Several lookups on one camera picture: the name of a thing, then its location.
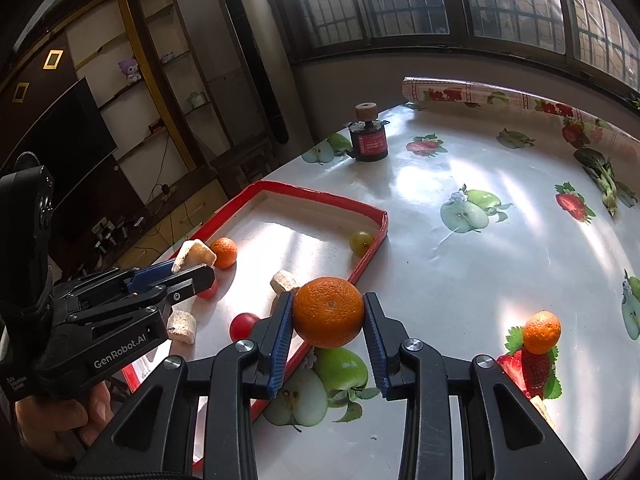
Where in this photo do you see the beige cork cube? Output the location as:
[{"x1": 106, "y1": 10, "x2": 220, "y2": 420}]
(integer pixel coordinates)
[{"x1": 171, "y1": 240, "x2": 217, "y2": 274}]

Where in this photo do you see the orange mandarin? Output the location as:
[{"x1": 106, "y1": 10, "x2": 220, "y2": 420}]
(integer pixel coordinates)
[
  {"x1": 292, "y1": 276, "x2": 364, "y2": 349},
  {"x1": 523, "y1": 310, "x2": 562, "y2": 354},
  {"x1": 209, "y1": 237, "x2": 238, "y2": 270}
]

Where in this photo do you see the large red tomato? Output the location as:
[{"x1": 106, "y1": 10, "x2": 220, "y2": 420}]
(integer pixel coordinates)
[{"x1": 229, "y1": 312, "x2": 260, "y2": 341}]

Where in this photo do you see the small beige cork piece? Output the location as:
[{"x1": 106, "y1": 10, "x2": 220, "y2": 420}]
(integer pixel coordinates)
[{"x1": 270, "y1": 270, "x2": 299, "y2": 295}]

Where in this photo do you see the person's left hand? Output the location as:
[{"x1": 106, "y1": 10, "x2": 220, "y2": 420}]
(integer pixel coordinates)
[{"x1": 15, "y1": 382, "x2": 113, "y2": 460}]

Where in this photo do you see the small red tomato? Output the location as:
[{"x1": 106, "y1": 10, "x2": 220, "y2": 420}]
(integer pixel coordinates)
[{"x1": 198, "y1": 280, "x2": 218, "y2": 300}]

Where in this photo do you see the long beige cork piece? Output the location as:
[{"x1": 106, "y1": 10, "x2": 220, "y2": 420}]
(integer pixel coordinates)
[{"x1": 529, "y1": 396, "x2": 556, "y2": 430}]

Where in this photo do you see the red rimmed white tray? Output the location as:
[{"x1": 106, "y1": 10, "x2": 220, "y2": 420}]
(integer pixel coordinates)
[{"x1": 122, "y1": 181, "x2": 388, "y2": 479}]

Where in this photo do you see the black television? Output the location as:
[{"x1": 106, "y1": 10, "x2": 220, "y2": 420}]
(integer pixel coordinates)
[{"x1": 1, "y1": 78, "x2": 145, "y2": 275}]

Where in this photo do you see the fruit print tablecloth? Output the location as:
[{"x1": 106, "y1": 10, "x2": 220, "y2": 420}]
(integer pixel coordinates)
[{"x1": 188, "y1": 77, "x2": 640, "y2": 480}]

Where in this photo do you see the purple plush toy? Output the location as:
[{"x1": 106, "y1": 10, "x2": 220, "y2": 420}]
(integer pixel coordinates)
[{"x1": 118, "y1": 58, "x2": 142, "y2": 84}]

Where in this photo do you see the dark jar with cork lid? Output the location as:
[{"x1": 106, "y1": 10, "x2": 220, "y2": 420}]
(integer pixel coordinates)
[{"x1": 348, "y1": 102, "x2": 388, "y2": 162}]

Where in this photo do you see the wooden shelf unit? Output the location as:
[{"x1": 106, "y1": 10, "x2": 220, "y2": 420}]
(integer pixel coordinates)
[{"x1": 61, "y1": 0, "x2": 233, "y2": 203}]

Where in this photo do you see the white tower air conditioner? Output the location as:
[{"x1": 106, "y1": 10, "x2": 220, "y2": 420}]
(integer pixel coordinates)
[{"x1": 218, "y1": 0, "x2": 314, "y2": 160}]

